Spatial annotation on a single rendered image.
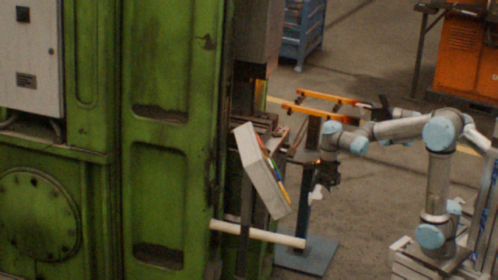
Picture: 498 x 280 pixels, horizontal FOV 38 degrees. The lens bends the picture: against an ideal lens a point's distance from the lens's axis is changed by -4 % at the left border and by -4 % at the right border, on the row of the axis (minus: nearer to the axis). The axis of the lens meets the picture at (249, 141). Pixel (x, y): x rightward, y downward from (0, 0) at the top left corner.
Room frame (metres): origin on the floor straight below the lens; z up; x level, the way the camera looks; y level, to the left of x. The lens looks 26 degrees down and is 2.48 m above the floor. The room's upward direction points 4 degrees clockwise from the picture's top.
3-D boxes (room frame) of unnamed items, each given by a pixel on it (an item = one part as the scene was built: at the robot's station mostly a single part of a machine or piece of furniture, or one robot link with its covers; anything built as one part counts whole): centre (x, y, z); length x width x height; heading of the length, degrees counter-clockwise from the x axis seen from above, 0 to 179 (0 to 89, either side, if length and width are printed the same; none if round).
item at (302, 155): (3.69, -0.34, 0.69); 0.40 x 0.30 x 0.02; 162
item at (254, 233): (2.90, -0.07, 0.62); 0.44 x 0.05 x 0.05; 75
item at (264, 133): (3.31, 0.12, 0.96); 0.42 x 0.20 x 0.09; 75
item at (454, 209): (2.54, -0.81, 0.98); 0.13 x 0.12 x 0.14; 148
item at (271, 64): (3.31, 0.12, 1.32); 0.42 x 0.20 x 0.10; 75
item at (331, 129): (2.70, -0.33, 1.23); 0.09 x 0.08 x 0.11; 58
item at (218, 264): (2.94, 0.13, 0.36); 0.09 x 0.07 x 0.12; 165
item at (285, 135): (3.37, 0.12, 0.69); 0.56 x 0.38 x 0.45; 75
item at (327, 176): (2.70, -0.33, 1.07); 0.09 x 0.08 x 0.12; 50
